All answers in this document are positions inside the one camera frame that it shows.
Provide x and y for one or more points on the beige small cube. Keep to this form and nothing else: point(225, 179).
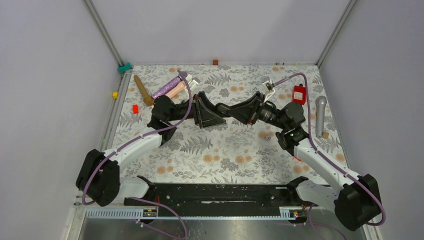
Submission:
point(325, 135)

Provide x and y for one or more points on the pink toy microphone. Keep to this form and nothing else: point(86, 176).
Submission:
point(176, 90)

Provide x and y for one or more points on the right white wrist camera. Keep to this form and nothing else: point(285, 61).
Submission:
point(268, 88)

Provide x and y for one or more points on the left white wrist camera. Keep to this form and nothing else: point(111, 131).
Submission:
point(193, 83)

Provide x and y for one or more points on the red small block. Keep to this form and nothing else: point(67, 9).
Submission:
point(135, 109)

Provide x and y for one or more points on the brown toy microphone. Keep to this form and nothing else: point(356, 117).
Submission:
point(146, 97)

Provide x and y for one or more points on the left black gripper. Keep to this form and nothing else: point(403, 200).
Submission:
point(205, 115)

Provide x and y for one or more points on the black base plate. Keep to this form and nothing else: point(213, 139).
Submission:
point(221, 200)

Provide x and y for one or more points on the teal corner bracket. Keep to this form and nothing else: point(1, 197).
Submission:
point(124, 68)

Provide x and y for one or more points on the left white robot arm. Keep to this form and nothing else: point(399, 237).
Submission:
point(99, 176)

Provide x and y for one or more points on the red square box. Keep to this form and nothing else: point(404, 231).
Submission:
point(299, 94)

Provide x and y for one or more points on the purple glitter toy microphone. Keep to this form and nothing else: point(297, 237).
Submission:
point(168, 86)

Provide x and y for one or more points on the yellow small block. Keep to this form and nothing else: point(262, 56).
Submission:
point(115, 95)

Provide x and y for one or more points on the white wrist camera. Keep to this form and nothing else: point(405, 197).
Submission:
point(193, 83)
point(268, 88)

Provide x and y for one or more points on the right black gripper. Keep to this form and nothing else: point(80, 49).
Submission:
point(246, 112)

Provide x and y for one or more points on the silver toy microphone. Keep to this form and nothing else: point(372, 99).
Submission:
point(320, 103)

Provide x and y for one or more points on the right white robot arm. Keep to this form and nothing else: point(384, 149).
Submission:
point(354, 199)

